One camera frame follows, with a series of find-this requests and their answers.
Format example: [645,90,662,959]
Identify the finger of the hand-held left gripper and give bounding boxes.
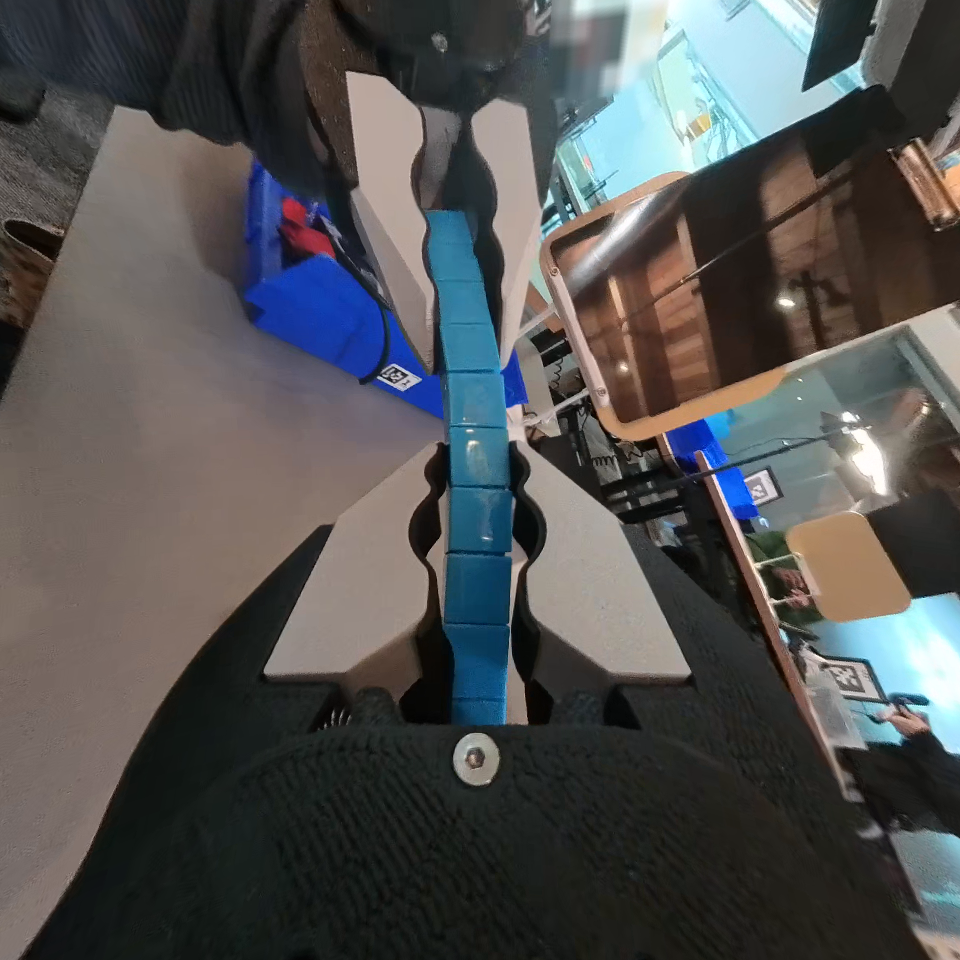
[468,96,555,363]
[345,71,441,376]

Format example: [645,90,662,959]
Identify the brown floor box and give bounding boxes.
[0,217,67,331]

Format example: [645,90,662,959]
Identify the red block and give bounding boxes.
[281,196,331,256]

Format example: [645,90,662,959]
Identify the black white tag sign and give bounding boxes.
[819,654,884,704]

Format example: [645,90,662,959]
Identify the person's left forearm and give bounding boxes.
[153,0,331,151]

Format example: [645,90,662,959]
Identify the blue background bin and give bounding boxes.
[666,418,785,520]

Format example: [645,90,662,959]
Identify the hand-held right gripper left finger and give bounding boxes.
[262,441,451,690]

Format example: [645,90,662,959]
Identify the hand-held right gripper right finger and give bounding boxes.
[511,441,693,690]

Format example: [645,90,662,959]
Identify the blue linked cubes stick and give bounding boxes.
[422,210,519,727]

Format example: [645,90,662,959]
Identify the tan backed screen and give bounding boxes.
[786,511,914,624]

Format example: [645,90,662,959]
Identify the tan framed glossy screen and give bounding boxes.
[538,84,960,442]

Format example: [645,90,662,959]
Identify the blue plastic bin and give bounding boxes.
[241,159,530,421]

